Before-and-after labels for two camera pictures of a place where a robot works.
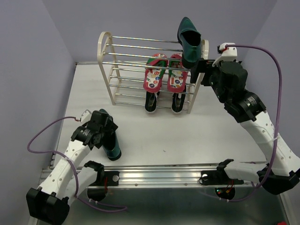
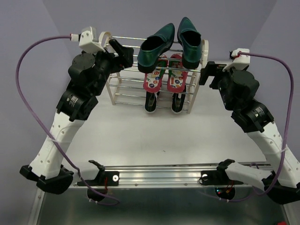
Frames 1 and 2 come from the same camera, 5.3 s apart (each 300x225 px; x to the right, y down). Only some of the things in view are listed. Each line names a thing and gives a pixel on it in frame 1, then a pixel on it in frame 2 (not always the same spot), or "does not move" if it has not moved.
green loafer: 111,147 to 153,47
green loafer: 190,37 does not move
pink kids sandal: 177,75 does not move
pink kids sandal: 155,67 does not move
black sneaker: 177,103 does not move
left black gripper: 110,128 to 125,57
